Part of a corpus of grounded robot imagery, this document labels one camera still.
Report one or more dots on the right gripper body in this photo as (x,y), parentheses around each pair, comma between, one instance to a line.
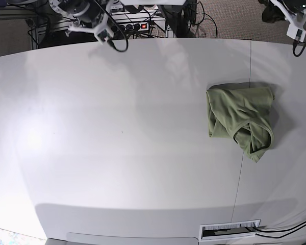
(87,12)

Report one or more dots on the green T-shirt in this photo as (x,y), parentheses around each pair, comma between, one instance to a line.
(243,116)

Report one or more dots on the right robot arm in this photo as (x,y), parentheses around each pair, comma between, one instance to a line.
(60,8)

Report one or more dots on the black power strip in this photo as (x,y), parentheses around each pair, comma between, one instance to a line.
(137,27)

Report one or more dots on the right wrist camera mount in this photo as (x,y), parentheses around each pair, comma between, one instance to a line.
(101,32)

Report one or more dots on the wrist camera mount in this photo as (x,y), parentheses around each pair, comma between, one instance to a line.
(101,32)
(295,13)

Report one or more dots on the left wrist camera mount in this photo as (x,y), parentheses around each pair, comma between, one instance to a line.
(295,13)

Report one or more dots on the table cable grommet slot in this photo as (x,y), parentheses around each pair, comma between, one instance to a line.
(228,231)

